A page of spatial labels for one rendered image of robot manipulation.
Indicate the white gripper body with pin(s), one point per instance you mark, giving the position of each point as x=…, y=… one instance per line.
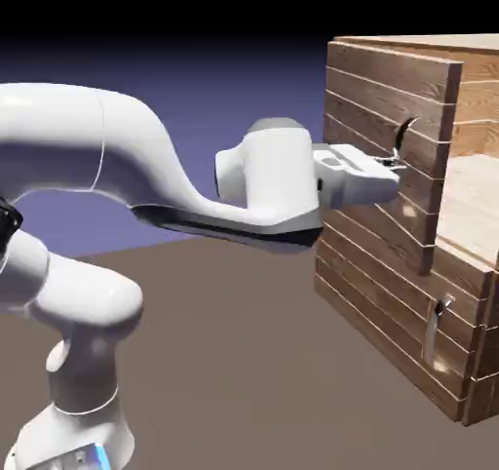
x=364, y=183

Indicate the large wooden cabinet door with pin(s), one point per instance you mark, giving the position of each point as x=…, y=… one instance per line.
x=374, y=99

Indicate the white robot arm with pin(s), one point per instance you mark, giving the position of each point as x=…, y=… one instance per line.
x=140, y=146

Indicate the wooden cabinet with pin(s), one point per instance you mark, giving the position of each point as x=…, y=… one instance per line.
x=473, y=204

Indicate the small wooden cabinet door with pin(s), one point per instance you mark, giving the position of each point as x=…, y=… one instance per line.
x=382, y=314

